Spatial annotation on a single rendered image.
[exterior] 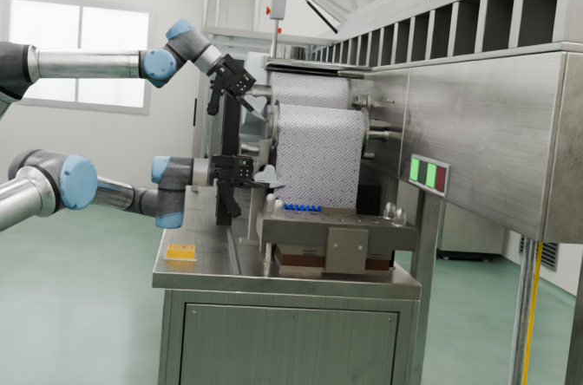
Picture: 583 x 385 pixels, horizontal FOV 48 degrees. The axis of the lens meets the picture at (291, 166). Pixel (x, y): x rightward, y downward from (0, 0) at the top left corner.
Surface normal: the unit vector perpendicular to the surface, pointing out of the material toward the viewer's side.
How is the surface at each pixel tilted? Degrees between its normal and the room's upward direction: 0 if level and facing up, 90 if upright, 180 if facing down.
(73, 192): 88
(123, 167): 90
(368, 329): 90
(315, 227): 90
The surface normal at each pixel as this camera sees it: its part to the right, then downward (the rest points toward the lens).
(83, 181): 0.92, 0.08
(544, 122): -0.99, -0.07
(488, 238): 0.13, 0.11
